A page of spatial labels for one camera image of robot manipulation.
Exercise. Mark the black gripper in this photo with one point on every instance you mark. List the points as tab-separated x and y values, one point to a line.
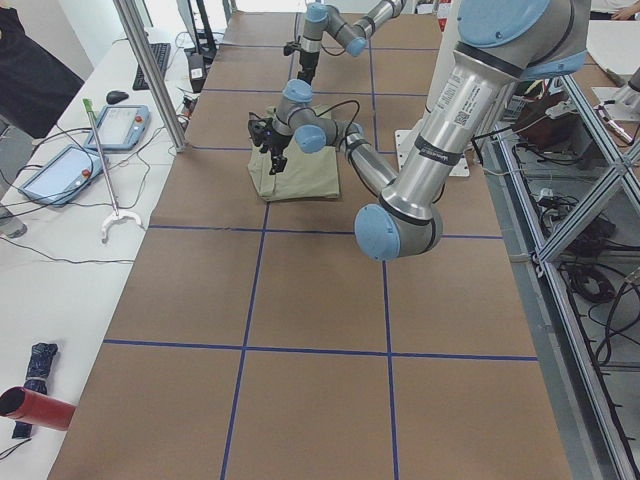
275	145
306	62

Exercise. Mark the olive green long-sleeve shirt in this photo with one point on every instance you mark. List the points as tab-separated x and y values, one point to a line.
306	175

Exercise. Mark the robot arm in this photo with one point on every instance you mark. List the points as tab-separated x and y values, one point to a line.
500	43
321	19

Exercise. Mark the far teach pendant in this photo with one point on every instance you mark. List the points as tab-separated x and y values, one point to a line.
120	127

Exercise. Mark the teach pendant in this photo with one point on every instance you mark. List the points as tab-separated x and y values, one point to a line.
120	127
62	178

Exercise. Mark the black computer mouse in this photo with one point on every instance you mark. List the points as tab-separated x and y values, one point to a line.
116	96

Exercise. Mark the white grabber stick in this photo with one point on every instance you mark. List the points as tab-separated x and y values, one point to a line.
117	215

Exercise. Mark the near teach pendant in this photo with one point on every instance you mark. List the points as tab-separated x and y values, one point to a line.
62	178

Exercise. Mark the person in black shirt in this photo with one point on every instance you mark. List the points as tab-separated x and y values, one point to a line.
36	87

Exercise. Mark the dark blue folded umbrella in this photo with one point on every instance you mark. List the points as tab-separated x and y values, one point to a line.
37	373

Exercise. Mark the red cylinder tube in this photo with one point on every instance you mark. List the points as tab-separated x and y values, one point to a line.
31	407

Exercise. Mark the aluminium frame post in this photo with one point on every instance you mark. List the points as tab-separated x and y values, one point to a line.
134	29

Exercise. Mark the aluminium frame rack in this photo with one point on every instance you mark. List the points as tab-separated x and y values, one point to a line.
562	160

